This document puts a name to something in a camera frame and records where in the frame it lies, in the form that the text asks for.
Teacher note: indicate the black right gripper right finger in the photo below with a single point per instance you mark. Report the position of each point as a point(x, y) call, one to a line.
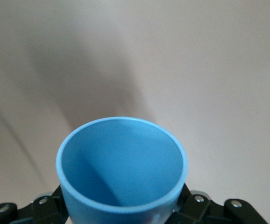
point(207, 212)

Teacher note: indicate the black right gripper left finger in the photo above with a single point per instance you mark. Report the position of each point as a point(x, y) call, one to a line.
point(32, 213)

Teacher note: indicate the blue plastic cup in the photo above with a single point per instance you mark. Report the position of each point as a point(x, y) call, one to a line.
point(125, 163)

